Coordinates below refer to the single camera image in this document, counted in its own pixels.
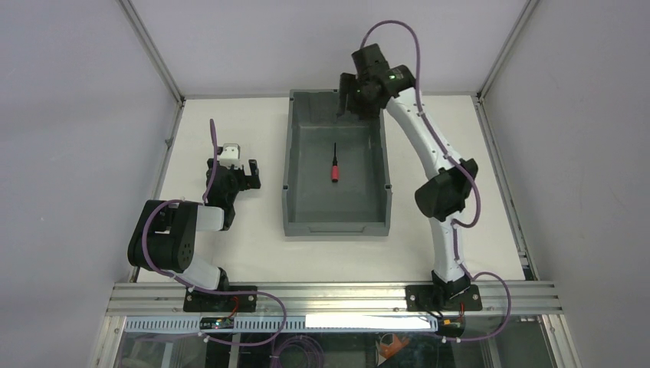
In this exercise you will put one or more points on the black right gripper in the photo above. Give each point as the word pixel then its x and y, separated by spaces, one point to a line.
pixel 352 89

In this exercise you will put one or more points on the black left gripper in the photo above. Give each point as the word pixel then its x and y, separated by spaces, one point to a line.
pixel 233 172

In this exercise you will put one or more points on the red handled screwdriver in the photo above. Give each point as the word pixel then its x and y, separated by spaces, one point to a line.
pixel 334 174

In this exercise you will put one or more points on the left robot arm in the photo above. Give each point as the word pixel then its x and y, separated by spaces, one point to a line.
pixel 163 240

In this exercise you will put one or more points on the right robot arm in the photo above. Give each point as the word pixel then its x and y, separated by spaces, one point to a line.
pixel 450 179

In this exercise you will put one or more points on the grey plastic bin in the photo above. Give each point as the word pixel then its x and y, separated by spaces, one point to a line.
pixel 360 203

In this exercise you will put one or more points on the orange object under table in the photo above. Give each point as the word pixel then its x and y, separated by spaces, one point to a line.
pixel 390 344

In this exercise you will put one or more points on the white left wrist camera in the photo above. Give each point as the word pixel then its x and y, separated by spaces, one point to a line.
pixel 230 156

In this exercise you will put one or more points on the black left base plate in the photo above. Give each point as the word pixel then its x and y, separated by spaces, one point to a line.
pixel 219 299

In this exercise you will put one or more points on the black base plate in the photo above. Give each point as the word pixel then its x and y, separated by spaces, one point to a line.
pixel 428 297
pixel 219 299

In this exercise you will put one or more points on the white slotted cable duct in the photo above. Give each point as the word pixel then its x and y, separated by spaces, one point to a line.
pixel 310 323

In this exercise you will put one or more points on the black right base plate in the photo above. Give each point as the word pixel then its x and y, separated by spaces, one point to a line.
pixel 428 297

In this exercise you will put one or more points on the aluminium mounting rail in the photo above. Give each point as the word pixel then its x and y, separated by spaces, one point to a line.
pixel 525 298

